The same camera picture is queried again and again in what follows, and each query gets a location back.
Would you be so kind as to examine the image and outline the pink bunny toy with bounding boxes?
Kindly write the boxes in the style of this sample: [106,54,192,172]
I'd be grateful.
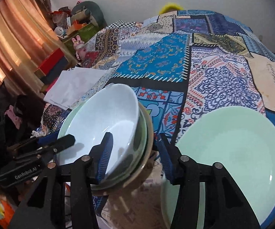
[71,35,88,60]

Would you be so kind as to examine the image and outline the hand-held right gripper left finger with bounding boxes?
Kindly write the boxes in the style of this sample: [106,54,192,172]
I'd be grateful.
[8,132,114,229]

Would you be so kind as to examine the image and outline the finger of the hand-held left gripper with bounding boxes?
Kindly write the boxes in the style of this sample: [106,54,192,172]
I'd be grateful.
[7,132,59,152]
[13,134,76,161]

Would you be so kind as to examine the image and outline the dark cloth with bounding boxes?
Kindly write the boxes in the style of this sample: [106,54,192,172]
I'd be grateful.
[0,81,47,139]

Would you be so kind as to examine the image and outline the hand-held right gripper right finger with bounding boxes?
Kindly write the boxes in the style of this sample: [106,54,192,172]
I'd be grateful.
[160,133,262,229]

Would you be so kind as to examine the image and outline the yellow fluffy object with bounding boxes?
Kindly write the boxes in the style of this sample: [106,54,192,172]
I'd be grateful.
[158,2,183,15]

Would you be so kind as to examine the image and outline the small white fan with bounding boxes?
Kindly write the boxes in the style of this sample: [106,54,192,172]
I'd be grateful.
[54,26,66,38]

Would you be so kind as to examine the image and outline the green bag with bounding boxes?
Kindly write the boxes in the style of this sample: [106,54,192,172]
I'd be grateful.
[63,24,100,50]

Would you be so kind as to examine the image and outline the green plate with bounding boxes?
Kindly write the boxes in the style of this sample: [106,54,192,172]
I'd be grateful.
[161,106,275,229]

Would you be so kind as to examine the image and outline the white bowl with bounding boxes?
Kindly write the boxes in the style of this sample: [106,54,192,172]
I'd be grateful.
[56,83,139,182]

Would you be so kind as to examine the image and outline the white cloth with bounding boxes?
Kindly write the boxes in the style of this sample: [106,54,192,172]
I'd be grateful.
[43,67,111,110]

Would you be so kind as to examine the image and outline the orange curtain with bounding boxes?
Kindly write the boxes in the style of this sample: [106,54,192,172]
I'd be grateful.
[0,0,64,103]

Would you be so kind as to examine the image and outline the green bowl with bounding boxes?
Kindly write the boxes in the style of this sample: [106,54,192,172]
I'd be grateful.
[66,105,148,186]

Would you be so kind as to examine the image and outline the patchwork printed blanket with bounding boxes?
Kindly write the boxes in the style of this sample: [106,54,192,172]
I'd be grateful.
[41,10,275,229]

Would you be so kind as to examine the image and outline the red box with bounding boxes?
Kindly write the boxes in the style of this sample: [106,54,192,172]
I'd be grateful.
[33,49,67,77]

